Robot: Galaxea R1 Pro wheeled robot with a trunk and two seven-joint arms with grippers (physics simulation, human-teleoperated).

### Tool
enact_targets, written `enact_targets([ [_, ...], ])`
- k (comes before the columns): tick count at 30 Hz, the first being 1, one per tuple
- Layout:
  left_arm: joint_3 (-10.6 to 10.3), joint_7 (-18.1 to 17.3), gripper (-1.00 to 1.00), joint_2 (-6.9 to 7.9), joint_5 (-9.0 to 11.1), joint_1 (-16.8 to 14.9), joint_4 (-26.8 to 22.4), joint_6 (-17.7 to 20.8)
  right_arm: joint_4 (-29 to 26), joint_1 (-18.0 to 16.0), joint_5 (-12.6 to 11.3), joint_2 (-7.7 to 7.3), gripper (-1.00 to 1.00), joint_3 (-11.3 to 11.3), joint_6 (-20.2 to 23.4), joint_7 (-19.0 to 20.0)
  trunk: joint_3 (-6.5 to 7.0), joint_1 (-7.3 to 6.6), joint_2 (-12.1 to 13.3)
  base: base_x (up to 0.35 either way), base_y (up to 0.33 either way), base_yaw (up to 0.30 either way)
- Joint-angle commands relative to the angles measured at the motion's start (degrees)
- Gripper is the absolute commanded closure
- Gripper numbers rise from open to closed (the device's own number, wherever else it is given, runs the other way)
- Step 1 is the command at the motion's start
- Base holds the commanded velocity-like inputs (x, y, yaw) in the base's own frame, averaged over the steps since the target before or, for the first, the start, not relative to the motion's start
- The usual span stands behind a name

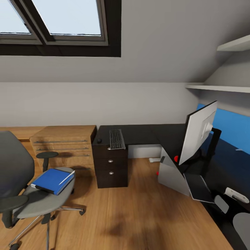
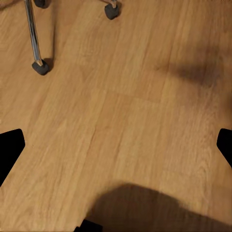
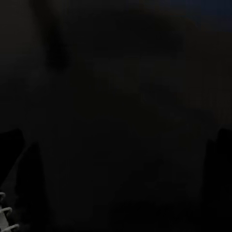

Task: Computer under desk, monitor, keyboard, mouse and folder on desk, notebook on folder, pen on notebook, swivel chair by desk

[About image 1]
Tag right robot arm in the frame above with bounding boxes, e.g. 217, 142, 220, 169
210, 187, 250, 250

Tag notebook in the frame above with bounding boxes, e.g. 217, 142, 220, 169
183, 173, 215, 204

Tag monitor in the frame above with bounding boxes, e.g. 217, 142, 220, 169
174, 101, 222, 165

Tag folder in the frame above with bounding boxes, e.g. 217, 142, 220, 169
31, 168, 74, 195

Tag keyboard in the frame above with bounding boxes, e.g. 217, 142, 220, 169
110, 129, 126, 150

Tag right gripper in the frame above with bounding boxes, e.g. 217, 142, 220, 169
210, 190, 223, 199

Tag swivel chair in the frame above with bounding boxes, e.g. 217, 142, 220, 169
0, 130, 85, 250

